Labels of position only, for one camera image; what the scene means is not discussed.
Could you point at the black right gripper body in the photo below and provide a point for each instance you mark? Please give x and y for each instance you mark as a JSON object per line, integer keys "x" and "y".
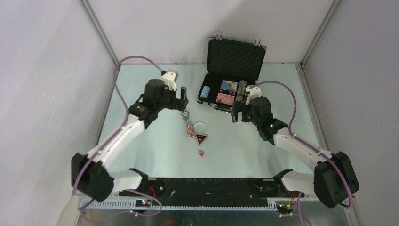
{"x": 247, "y": 115}

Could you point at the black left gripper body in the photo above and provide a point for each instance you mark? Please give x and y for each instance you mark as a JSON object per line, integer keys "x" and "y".
{"x": 169, "y": 100}

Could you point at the blue white chip stack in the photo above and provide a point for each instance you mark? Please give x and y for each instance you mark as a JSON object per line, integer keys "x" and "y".
{"x": 205, "y": 92}

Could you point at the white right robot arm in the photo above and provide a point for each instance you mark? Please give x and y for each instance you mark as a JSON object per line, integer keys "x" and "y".
{"x": 332, "y": 179}

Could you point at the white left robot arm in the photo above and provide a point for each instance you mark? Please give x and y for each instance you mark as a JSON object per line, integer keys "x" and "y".
{"x": 90, "y": 172}

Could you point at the dark green chip stack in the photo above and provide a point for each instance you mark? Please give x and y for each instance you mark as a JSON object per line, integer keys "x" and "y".
{"x": 185, "y": 115}

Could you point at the red card deck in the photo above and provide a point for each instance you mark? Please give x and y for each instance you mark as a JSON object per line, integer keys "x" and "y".
{"x": 225, "y": 99}

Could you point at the blue card deck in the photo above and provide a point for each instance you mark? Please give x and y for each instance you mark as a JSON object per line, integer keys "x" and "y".
{"x": 229, "y": 86}

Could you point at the clear round dealer button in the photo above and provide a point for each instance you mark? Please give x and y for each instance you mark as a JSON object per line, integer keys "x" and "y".
{"x": 199, "y": 127}

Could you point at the red white chip roll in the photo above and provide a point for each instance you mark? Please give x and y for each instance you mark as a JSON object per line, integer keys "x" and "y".
{"x": 191, "y": 134}

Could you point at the black red triangular chip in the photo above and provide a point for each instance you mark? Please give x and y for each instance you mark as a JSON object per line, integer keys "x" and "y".
{"x": 201, "y": 138}

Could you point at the black aluminium poker case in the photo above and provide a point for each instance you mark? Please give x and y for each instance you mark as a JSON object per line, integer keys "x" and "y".
{"x": 230, "y": 60}

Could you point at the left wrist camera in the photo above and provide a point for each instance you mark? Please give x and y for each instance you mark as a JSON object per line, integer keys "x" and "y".
{"x": 169, "y": 78}

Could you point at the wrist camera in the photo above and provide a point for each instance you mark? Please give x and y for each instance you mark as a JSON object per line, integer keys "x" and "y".
{"x": 169, "y": 78}
{"x": 253, "y": 92}

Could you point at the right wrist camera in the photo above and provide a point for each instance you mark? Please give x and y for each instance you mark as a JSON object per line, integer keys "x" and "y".
{"x": 253, "y": 92}

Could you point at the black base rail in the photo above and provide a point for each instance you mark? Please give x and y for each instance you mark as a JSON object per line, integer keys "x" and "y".
{"x": 214, "y": 192}

